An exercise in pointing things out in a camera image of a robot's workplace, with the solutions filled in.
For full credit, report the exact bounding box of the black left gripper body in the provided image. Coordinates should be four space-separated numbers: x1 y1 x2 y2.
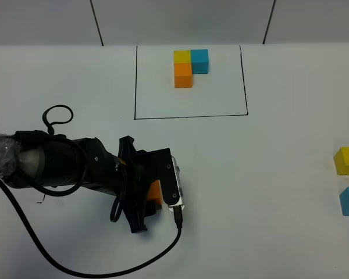
72 136 155 210

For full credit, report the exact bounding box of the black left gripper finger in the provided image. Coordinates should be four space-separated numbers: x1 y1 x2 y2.
118 135 137 163
123 185 157 233

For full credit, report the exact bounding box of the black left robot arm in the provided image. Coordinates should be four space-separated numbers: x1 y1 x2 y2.
0 131 162 233

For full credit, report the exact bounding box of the template orange cube block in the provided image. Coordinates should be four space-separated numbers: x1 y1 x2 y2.
174 63 193 88

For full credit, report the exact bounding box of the template yellow cube block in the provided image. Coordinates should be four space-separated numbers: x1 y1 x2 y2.
173 50 191 64

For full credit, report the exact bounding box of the template blue cube block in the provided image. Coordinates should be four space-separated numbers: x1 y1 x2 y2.
190 49 209 74

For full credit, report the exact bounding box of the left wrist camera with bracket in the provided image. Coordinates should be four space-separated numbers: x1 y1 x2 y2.
131 148 184 212

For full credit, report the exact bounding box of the black left camera cable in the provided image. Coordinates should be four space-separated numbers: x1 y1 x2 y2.
0 105 183 277

